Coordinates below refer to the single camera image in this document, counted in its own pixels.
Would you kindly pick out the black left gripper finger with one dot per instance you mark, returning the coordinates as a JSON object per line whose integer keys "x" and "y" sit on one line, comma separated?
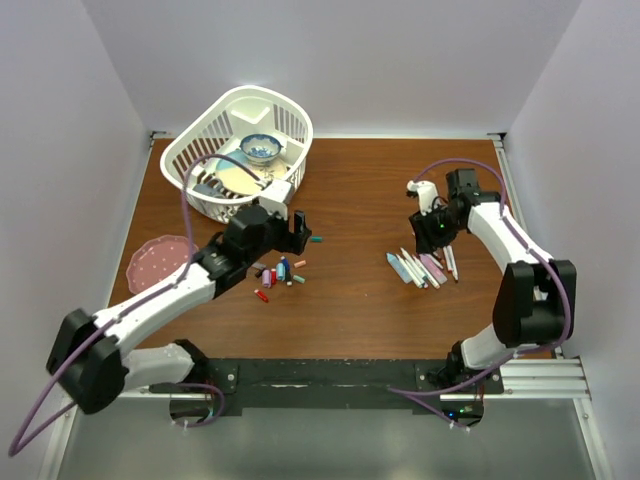
{"x": 299, "y": 241}
{"x": 299, "y": 222}

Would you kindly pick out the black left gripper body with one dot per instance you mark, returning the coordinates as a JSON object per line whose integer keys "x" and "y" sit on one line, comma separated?
{"x": 277, "y": 237}

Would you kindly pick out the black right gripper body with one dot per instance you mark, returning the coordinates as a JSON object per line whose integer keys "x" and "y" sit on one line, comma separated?
{"x": 437, "y": 228}

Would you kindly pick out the red cap white marker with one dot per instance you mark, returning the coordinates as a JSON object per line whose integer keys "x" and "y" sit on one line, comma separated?
{"x": 451, "y": 263}

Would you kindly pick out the light blue marker cap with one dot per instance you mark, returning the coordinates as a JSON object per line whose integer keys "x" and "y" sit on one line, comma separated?
{"x": 280, "y": 272}

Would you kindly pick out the purple highlighter marker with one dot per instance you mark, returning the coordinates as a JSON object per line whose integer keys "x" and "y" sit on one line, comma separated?
{"x": 435, "y": 267}

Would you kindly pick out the purple highlighter cap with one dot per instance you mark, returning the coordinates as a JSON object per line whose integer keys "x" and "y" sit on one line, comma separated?
{"x": 267, "y": 278}

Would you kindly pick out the light blue capped marker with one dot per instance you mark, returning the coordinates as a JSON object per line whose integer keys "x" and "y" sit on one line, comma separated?
{"x": 395, "y": 264}

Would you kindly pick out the teal capped white marker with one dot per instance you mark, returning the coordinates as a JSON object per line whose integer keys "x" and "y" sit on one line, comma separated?
{"x": 416, "y": 269}

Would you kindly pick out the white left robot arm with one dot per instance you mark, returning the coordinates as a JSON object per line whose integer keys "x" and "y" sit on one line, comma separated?
{"x": 88, "y": 356}

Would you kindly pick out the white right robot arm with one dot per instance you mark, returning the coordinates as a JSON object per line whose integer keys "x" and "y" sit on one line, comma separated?
{"x": 535, "y": 305}

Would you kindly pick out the cream and blue plate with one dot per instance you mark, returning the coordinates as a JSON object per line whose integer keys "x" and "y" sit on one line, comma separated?
{"x": 235, "y": 179}

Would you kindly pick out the blue patterned bowl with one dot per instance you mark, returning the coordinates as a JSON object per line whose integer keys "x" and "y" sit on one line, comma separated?
{"x": 260, "y": 149}

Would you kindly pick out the white plastic basket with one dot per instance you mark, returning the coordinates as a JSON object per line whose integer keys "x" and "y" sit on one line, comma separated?
{"x": 249, "y": 133}

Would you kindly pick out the pink dotted plate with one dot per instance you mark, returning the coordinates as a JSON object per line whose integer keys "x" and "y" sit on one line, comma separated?
{"x": 156, "y": 260}

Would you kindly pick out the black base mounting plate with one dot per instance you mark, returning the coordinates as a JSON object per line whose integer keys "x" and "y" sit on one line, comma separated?
{"x": 337, "y": 384}

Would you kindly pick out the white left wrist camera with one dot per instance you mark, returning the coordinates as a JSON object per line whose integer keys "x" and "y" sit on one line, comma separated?
{"x": 276, "y": 197}

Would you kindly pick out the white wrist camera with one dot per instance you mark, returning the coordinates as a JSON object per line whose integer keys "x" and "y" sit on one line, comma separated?
{"x": 425, "y": 192}
{"x": 276, "y": 197}

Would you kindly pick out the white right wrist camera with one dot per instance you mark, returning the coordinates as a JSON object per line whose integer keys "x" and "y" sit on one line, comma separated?
{"x": 425, "y": 192}

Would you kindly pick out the aluminium frame rail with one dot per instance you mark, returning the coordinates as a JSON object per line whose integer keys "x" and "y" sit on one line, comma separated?
{"x": 559, "y": 378}

